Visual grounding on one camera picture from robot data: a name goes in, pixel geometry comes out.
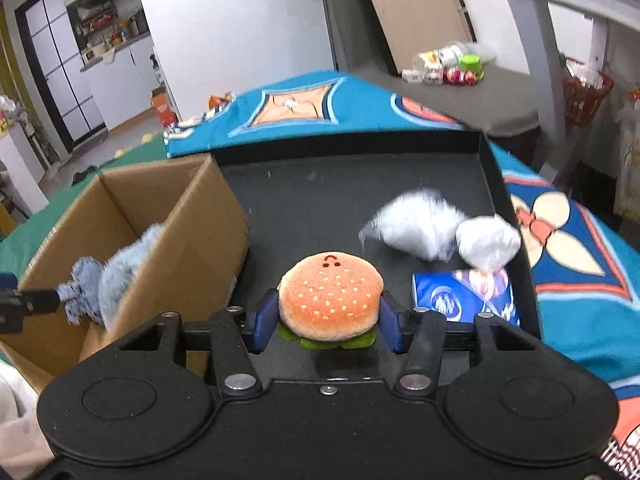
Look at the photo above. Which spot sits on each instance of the blue patterned blanket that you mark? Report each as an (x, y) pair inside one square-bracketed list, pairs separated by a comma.
[(585, 277)]

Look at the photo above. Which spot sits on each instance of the black shallow tray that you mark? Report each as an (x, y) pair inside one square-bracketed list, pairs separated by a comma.
[(392, 198)]

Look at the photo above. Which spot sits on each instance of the leaning brown framed board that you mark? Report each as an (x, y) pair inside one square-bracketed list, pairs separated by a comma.
[(414, 26)]

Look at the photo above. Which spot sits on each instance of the orange cardboard box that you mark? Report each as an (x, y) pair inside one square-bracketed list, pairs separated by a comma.
[(161, 103)]

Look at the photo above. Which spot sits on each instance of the white kitchen cabinet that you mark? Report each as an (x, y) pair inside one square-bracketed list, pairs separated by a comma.
[(122, 89)]

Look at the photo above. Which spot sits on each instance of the small white plastic bag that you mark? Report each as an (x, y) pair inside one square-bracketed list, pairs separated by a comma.
[(487, 243)]

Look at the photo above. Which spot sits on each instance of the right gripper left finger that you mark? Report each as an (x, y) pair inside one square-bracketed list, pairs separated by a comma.
[(234, 335)]

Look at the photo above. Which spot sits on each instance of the grey denim plush piece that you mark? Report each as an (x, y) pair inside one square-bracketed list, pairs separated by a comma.
[(79, 295)]

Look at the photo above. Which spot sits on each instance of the white towel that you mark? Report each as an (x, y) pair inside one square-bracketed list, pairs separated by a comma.
[(24, 450)]

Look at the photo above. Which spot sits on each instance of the white plastic tub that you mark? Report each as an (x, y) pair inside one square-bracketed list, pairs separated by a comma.
[(440, 66)]

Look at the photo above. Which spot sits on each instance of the red basket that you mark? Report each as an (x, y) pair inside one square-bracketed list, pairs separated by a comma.
[(584, 91)]

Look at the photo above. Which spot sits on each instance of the grey desk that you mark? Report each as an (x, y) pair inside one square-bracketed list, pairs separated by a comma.
[(580, 28)]

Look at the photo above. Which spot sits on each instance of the blue tissue pack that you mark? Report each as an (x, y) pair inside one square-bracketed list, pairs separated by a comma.
[(463, 294)]

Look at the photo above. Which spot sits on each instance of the white fluffy bag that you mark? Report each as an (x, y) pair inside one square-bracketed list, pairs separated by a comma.
[(420, 223)]

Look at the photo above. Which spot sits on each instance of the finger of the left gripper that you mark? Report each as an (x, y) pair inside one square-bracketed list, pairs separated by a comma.
[(15, 304)]

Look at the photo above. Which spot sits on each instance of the brown cardboard box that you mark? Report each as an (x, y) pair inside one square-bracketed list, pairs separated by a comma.
[(171, 236)]

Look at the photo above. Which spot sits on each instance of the grey fluffy plush toy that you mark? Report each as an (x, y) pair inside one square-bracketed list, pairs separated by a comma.
[(120, 271)]

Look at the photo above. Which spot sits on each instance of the green cloth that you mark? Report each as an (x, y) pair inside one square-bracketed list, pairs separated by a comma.
[(19, 247)]

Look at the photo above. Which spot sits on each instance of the green lidded jar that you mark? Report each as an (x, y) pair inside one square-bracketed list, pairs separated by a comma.
[(472, 63)]

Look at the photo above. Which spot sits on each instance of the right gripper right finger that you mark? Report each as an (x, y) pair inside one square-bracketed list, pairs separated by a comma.
[(420, 336)]

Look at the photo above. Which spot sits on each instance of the grey bench mat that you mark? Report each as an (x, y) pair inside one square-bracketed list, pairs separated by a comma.
[(502, 104)]

